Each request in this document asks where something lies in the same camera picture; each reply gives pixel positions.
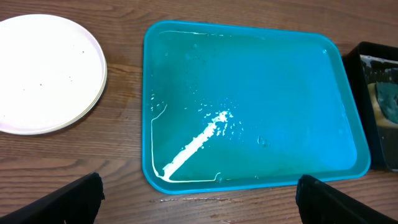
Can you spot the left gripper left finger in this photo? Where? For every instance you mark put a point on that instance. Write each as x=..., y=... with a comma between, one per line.
x=77, y=202

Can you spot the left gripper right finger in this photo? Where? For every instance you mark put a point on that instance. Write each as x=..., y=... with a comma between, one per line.
x=319, y=203

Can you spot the yellow green sponge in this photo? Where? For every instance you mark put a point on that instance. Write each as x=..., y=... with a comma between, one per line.
x=384, y=103

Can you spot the white plate with sauce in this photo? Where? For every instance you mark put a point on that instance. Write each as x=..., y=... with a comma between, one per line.
x=35, y=48

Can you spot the yellow plate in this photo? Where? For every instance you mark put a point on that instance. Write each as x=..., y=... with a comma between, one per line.
x=74, y=94

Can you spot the teal plastic tray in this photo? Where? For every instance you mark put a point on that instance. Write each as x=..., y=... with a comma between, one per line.
x=235, y=108

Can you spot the black water tray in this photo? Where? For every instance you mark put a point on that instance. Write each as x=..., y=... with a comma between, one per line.
x=370, y=63

